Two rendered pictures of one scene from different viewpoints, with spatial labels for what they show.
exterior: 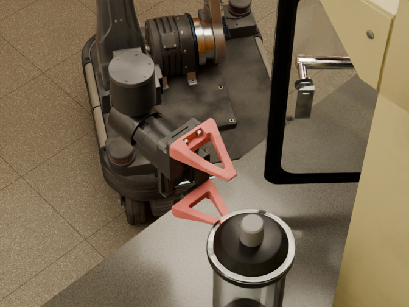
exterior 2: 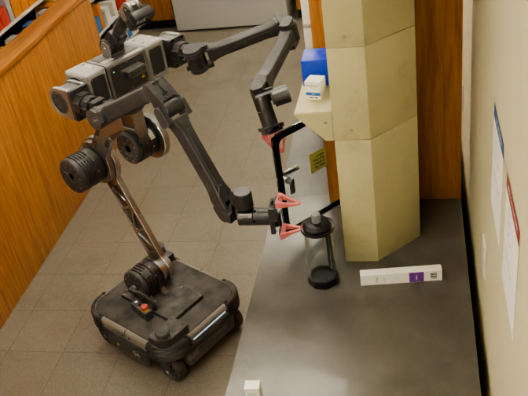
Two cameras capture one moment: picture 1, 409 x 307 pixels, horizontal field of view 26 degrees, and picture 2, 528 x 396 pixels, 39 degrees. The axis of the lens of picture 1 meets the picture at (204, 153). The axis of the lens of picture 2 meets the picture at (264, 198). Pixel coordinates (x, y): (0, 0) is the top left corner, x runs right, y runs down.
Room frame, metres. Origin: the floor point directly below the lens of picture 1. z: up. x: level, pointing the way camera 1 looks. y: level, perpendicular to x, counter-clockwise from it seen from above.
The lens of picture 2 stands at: (-0.92, 1.10, 2.52)
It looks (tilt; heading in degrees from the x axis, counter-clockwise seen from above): 33 degrees down; 327
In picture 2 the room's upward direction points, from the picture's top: 9 degrees counter-clockwise
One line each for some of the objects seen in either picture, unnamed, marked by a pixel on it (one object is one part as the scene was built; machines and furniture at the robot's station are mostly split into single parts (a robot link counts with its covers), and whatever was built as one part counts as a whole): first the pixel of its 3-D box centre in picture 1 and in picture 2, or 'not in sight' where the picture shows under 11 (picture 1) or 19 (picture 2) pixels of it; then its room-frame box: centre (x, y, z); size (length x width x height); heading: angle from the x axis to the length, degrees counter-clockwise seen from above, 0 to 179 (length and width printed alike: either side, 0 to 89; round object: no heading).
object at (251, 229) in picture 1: (251, 238); (316, 221); (0.60, -0.06, 1.18); 0.09 x 0.09 x 0.07
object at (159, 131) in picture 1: (167, 147); (265, 216); (0.73, 0.05, 1.20); 0.07 x 0.07 x 0.10; 43
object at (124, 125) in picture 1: (136, 117); (246, 214); (0.77, 0.09, 1.20); 0.07 x 0.06 x 0.07; 43
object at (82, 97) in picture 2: not in sight; (86, 104); (1.47, 0.25, 1.45); 0.09 x 0.08 x 0.12; 103
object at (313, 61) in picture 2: not in sight; (318, 67); (0.82, -0.31, 1.56); 0.10 x 0.10 x 0.09; 43
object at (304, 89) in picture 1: (304, 101); (291, 185); (0.82, -0.13, 1.18); 0.02 x 0.02 x 0.06; 1
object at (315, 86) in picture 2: not in sight; (315, 87); (0.74, -0.22, 1.54); 0.05 x 0.05 x 0.06; 28
